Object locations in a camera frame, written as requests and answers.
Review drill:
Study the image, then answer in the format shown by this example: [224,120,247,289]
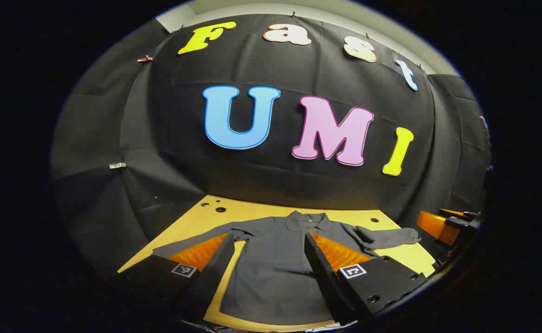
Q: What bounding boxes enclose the grey polo shirt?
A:
[153,210,422,327]

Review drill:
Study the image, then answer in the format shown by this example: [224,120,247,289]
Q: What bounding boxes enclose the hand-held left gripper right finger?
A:
[304,232,428,325]

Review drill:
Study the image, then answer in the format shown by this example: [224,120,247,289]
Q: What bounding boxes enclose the black backdrop cloth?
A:
[50,13,492,278]

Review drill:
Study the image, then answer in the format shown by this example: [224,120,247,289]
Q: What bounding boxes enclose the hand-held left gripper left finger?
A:
[116,233,236,322]

